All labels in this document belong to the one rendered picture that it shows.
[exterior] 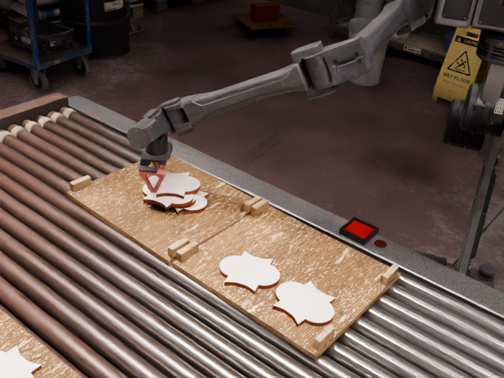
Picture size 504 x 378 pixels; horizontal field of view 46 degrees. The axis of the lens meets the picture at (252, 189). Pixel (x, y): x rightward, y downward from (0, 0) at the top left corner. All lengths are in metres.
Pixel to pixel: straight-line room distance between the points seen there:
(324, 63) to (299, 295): 0.50
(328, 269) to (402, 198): 2.18
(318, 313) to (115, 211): 0.61
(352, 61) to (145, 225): 0.65
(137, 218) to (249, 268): 0.34
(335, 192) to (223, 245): 2.10
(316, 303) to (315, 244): 0.22
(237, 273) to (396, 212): 2.15
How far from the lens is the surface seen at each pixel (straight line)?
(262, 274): 1.36
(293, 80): 1.31
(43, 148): 1.96
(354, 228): 1.58
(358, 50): 1.27
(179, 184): 1.59
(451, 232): 3.38
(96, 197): 1.64
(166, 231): 1.50
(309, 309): 1.29
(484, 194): 2.39
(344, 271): 1.42
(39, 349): 1.25
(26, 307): 1.36
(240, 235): 1.49
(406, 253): 1.56
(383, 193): 3.58
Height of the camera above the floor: 1.82
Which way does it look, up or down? 32 degrees down
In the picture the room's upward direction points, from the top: 4 degrees clockwise
